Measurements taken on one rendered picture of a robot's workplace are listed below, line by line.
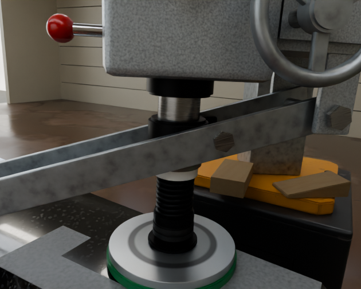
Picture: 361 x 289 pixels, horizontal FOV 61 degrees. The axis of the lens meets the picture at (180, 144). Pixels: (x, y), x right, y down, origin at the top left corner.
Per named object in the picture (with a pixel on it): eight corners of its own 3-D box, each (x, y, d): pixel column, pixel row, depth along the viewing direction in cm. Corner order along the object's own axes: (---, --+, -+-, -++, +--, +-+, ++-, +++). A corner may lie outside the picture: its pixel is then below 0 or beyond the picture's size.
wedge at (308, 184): (328, 184, 101) (330, 170, 100) (348, 196, 92) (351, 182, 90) (271, 185, 98) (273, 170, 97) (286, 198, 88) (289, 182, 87)
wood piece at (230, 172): (223, 172, 108) (225, 158, 107) (252, 176, 105) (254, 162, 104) (208, 192, 90) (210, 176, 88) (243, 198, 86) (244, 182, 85)
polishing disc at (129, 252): (97, 291, 41) (96, 282, 41) (117, 215, 62) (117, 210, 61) (250, 290, 43) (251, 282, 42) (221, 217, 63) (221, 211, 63)
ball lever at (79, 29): (115, 46, 38) (115, 19, 37) (112, 45, 35) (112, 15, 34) (51, 43, 37) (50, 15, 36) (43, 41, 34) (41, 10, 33)
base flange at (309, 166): (226, 151, 150) (227, 141, 149) (336, 171, 128) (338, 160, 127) (179, 182, 108) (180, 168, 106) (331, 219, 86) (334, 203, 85)
